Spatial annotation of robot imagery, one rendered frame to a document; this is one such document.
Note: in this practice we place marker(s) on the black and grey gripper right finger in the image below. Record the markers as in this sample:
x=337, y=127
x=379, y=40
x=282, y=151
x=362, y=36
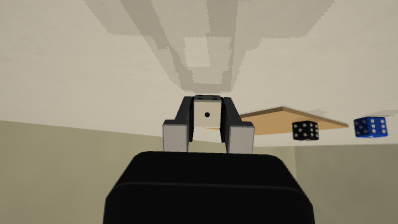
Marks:
x=237, y=135

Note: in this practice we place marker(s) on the tan flat mat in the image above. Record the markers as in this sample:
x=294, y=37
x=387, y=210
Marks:
x=279, y=120

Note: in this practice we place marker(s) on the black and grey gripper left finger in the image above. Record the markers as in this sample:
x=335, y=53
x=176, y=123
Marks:
x=178, y=133

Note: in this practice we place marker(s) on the white die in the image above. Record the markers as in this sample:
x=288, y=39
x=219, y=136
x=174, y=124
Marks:
x=207, y=111

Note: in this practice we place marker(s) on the blue die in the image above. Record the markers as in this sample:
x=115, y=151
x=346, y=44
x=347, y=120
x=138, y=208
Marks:
x=370, y=127

